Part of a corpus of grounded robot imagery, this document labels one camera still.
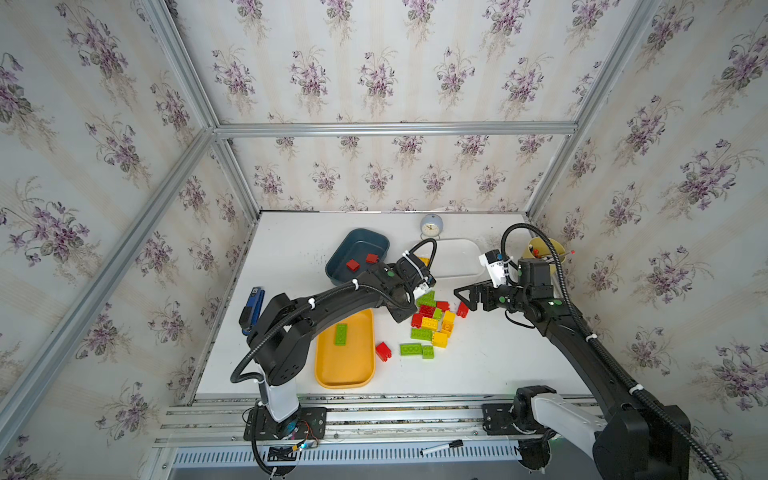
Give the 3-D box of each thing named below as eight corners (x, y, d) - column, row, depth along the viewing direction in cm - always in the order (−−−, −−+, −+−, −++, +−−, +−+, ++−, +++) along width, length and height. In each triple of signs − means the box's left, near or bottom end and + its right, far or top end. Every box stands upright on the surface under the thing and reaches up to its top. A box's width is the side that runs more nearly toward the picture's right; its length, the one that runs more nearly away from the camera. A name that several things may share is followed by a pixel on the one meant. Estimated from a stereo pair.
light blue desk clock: (421, 237, 114) (423, 223, 108) (420, 227, 117) (422, 213, 111) (440, 237, 114) (443, 223, 108) (438, 227, 117) (441, 213, 111)
